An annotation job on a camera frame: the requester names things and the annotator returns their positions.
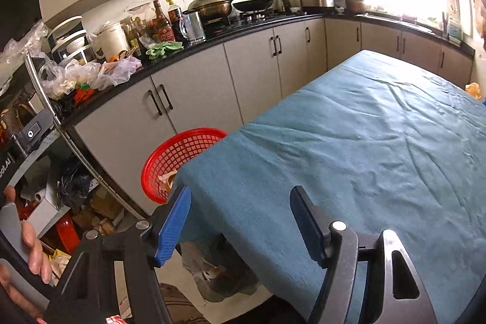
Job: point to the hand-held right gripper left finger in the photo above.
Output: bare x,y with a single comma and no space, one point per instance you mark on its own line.
174,225

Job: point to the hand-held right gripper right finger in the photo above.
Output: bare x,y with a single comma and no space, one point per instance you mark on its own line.
309,225

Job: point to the red plastic mesh basket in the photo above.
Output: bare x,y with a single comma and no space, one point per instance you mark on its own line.
167,157

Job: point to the person's left hand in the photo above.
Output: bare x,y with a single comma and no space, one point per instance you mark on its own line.
36,259

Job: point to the black plastic bag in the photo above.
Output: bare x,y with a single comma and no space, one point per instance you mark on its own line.
74,183

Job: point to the pile of cardboard boxes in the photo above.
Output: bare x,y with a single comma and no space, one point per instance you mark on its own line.
102,210

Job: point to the crinkled transparent bag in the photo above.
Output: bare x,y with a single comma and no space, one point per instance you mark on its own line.
22,43

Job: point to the blue tablecloth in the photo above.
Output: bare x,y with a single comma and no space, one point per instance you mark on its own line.
360,141

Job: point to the white electric cooker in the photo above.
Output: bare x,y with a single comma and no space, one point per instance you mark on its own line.
112,41

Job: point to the green cloth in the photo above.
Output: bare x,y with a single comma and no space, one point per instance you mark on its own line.
163,49

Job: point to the grey kitchen base cabinets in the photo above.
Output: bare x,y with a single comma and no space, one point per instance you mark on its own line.
250,69

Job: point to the red label sauce bottle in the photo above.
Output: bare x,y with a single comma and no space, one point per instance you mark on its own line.
161,22

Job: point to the black kitchen countertop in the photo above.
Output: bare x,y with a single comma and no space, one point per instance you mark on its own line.
197,47

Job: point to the dark soy sauce bottle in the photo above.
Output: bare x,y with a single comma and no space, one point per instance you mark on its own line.
176,20

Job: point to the steel electric kettle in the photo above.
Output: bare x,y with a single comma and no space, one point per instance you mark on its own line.
194,26

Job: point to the yellow plastic bag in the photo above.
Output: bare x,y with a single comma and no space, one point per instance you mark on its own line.
474,90

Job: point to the steel wok with lid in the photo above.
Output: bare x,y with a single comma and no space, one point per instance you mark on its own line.
212,3

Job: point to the brown cooking pot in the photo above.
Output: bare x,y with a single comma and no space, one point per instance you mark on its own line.
357,4

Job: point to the black wok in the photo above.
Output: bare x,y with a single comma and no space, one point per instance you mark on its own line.
252,5

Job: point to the white green container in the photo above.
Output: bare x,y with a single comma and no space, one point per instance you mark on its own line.
455,28

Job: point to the chrome metal rail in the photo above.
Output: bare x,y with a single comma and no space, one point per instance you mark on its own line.
76,149

